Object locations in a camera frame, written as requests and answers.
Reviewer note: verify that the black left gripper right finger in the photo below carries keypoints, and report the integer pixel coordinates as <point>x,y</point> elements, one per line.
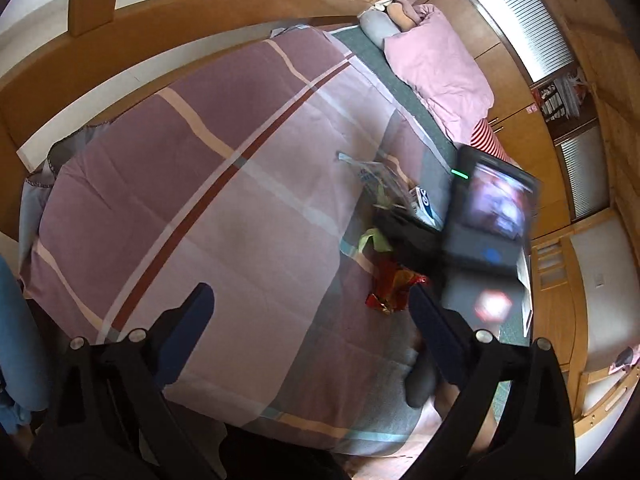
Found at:
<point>535,437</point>

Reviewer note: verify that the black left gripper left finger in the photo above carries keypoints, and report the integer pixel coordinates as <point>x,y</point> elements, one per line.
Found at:
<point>109,418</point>

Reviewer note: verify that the person's right hand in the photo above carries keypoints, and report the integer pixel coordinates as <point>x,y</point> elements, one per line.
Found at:
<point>447,404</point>

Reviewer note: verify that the white blue medicine box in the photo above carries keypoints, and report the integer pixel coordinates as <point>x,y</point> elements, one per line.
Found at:
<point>422,208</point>

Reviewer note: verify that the blue jeans leg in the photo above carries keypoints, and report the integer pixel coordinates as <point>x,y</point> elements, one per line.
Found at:
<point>25,377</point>

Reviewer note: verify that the red packet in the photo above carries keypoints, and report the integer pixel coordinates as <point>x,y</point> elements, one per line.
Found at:
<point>391,285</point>

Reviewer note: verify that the wooden wardrobe cabinet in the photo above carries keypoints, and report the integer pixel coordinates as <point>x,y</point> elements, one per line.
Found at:
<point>566,79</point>

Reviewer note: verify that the red white striped plush doll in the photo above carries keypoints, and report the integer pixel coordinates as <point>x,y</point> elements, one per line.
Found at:
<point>484,139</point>

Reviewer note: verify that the clear plastic wrapper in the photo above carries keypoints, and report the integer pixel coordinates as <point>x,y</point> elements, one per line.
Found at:
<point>377,172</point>

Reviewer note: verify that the pink pillow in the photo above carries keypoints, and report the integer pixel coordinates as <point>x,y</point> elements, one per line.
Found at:
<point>432,59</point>

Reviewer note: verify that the green bed sheet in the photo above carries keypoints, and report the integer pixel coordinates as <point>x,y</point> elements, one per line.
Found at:
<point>354,39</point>

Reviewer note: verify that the grey bolster pillow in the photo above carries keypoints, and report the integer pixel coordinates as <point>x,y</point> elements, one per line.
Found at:
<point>378,27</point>

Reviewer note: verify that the plaid pink purple duvet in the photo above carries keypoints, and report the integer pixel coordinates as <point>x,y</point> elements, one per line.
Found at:
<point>240,176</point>

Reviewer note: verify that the wooden bed frame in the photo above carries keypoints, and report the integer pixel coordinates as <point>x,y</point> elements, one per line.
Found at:
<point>101,41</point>

